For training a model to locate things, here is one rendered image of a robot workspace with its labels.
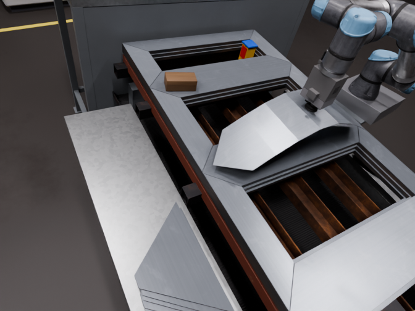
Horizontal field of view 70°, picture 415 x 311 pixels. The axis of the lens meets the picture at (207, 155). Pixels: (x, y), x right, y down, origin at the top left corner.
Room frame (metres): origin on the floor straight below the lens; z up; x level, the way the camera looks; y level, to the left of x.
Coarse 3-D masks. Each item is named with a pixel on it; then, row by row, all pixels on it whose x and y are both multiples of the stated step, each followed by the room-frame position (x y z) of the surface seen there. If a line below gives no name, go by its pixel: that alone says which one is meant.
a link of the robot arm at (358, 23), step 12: (348, 12) 0.81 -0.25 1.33; (360, 12) 0.81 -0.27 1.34; (348, 24) 0.79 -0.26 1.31; (360, 24) 0.78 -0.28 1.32; (372, 24) 0.79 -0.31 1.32; (336, 36) 0.81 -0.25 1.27; (348, 36) 0.78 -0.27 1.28; (360, 36) 0.78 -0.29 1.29; (372, 36) 0.82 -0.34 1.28; (336, 48) 0.79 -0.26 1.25; (348, 48) 0.78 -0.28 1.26; (360, 48) 0.79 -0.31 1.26
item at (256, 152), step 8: (240, 120) 0.75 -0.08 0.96; (224, 128) 0.72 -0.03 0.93; (232, 128) 0.72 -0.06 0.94; (240, 128) 0.72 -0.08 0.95; (248, 128) 0.72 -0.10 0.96; (232, 136) 0.69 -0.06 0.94; (240, 136) 0.69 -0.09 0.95; (248, 136) 0.69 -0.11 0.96; (256, 136) 0.69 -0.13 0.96; (240, 144) 0.66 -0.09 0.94; (248, 144) 0.66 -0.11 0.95; (256, 144) 0.66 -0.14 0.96; (264, 144) 0.66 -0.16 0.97; (240, 152) 0.64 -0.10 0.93; (248, 152) 0.64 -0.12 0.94; (256, 152) 0.64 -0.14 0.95; (264, 152) 0.63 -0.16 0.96; (272, 152) 0.63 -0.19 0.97; (248, 160) 0.61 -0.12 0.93; (256, 160) 0.61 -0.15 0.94; (264, 160) 0.61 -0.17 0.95
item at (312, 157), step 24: (192, 48) 1.31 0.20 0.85; (216, 48) 1.39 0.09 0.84; (240, 48) 1.48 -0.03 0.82; (192, 96) 0.94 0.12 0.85; (216, 96) 1.01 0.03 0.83; (168, 120) 0.78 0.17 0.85; (216, 144) 0.71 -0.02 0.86; (312, 144) 0.84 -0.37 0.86; (336, 144) 0.87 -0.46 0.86; (360, 144) 0.92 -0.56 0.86; (216, 168) 0.61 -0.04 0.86; (264, 168) 0.66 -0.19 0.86; (288, 168) 0.69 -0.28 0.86; (312, 168) 0.76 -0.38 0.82; (384, 168) 0.82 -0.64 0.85; (408, 192) 0.74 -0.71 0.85; (240, 240) 0.40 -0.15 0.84; (408, 288) 0.39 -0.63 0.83
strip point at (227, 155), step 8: (224, 136) 0.69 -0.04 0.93; (224, 144) 0.67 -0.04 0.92; (232, 144) 0.66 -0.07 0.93; (216, 152) 0.64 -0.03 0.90; (224, 152) 0.64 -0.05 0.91; (232, 152) 0.64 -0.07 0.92; (216, 160) 0.61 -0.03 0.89; (224, 160) 0.61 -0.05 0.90; (232, 160) 0.61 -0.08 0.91; (240, 160) 0.61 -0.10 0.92; (240, 168) 0.59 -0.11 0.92; (248, 168) 0.59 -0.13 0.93
